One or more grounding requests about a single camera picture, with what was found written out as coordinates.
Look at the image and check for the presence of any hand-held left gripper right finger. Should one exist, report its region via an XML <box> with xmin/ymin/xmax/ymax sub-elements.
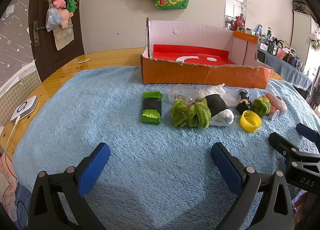
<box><xmin>211</xmin><ymin>142</ymin><xmax>293</xmax><ymax>230</ymax></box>

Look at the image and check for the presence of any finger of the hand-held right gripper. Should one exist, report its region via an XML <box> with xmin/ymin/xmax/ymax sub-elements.
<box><xmin>295</xmin><ymin>123</ymin><xmax>320</xmax><ymax>143</ymax></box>
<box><xmin>268</xmin><ymin>132</ymin><xmax>304</xmax><ymax>163</ymax></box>

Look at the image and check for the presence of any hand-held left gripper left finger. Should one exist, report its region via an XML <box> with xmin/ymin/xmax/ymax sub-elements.
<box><xmin>27</xmin><ymin>142</ymin><xmax>110</xmax><ymax>230</ymax></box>

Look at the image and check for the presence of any small yellow pink toy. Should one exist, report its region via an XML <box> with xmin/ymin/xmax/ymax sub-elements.
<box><xmin>262</xmin><ymin>96</ymin><xmax>275</xmax><ymax>117</ymax></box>

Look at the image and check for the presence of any yellow bottle cap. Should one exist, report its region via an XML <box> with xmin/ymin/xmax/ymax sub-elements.
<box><xmin>240</xmin><ymin>111</ymin><xmax>262</xmax><ymax>133</ymax></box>

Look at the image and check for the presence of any pink toy camera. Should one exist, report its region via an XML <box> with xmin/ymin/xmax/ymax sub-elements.
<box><xmin>265</xmin><ymin>92</ymin><xmax>288</xmax><ymax>121</ymax></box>

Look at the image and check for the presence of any small green fuzzy ball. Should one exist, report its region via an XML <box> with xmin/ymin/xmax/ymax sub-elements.
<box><xmin>251</xmin><ymin>96</ymin><xmax>272</xmax><ymax>115</ymax></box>

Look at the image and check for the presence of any small dark-haired figurine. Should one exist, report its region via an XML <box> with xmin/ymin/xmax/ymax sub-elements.
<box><xmin>236</xmin><ymin>90</ymin><xmax>252</xmax><ymax>114</ymax></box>

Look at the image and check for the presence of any black white sock roll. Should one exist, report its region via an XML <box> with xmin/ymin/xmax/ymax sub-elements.
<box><xmin>198</xmin><ymin>84</ymin><xmax>235</xmax><ymax>127</ymax></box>

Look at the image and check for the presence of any clear round plastic lid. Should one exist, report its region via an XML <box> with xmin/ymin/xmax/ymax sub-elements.
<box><xmin>221</xmin><ymin>87</ymin><xmax>244</xmax><ymax>107</ymax></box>

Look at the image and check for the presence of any large green fuzzy scrunchie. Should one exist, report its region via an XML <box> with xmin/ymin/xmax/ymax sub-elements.
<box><xmin>170</xmin><ymin>98</ymin><xmax>212</xmax><ymax>128</ymax></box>

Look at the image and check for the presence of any green foil packet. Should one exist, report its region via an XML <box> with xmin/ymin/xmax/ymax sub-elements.
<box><xmin>141</xmin><ymin>91</ymin><xmax>163</xmax><ymax>124</ymax></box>

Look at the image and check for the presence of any clear plastic container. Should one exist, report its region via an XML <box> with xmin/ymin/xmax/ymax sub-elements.
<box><xmin>168</xmin><ymin>84</ymin><xmax>198</xmax><ymax>104</ymax></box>

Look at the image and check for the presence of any orange cardboard box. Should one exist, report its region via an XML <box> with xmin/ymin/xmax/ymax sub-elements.
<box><xmin>140</xmin><ymin>17</ymin><xmax>273</xmax><ymax>89</ymax></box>

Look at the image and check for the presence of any person's right hand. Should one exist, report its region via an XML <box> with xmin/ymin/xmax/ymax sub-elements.
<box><xmin>293</xmin><ymin>191</ymin><xmax>309</xmax><ymax>229</ymax></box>

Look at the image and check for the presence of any blue fluffy towel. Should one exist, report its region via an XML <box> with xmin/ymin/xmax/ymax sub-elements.
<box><xmin>12</xmin><ymin>66</ymin><xmax>320</xmax><ymax>230</ymax></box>

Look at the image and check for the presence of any cloth covered side table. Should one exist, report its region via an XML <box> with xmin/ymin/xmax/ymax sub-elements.
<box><xmin>257</xmin><ymin>48</ymin><xmax>313</xmax><ymax>93</ymax></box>

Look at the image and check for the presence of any pink cloth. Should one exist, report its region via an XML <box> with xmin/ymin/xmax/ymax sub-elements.
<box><xmin>0</xmin><ymin>155</ymin><xmax>18</xmax><ymax>220</ymax></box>

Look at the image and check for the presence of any green hanging toy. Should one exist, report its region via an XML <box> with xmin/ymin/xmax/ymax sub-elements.
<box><xmin>310</xmin><ymin>33</ymin><xmax>320</xmax><ymax>52</ymax></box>

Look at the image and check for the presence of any white flat device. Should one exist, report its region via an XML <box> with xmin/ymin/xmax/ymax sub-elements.
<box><xmin>10</xmin><ymin>96</ymin><xmax>38</xmax><ymax>123</ymax></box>

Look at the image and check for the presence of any clutter of bottles and boxes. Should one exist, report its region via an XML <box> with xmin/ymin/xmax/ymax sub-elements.
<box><xmin>246</xmin><ymin>24</ymin><xmax>307</xmax><ymax>71</ymax></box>

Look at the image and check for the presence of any dark patterned cloth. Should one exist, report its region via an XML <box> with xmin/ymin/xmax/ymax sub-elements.
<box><xmin>292</xmin><ymin>0</ymin><xmax>319</xmax><ymax>24</ymax></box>

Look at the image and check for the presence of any dark brown door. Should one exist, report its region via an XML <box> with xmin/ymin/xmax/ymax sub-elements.
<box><xmin>26</xmin><ymin>0</ymin><xmax>85</xmax><ymax>76</ymax></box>

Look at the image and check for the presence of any clear plastic bag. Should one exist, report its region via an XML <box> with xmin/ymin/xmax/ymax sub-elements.
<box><xmin>45</xmin><ymin>4</ymin><xmax>63</xmax><ymax>32</ymax></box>

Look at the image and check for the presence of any green plush toy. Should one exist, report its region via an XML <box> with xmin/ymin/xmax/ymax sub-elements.
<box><xmin>65</xmin><ymin>0</ymin><xmax>78</xmax><ymax>13</ymax></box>

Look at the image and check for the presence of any black cable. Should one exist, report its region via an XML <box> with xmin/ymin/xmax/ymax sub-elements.
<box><xmin>15</xmin><ymin>200</ymin><xmax>28</xmax><ymax>223</ymax></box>

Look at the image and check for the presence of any white cable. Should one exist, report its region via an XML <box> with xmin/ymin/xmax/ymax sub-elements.
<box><xmin>0</xmin><ymin>116</ymin><xmax>19</xmax><ymax>178</ymax></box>

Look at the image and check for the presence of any wall mirror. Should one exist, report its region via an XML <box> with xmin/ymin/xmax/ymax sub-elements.
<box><xmin>223</xmin><ymin>0</ymin><xmax>247</xmax><ymax>31</ymax></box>

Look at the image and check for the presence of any metal door handle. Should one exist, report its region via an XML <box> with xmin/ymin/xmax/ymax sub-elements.
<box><xmin>32</xmin><ymin>21</ymin><xmax>47</xmax><ymax>49</ymax></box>

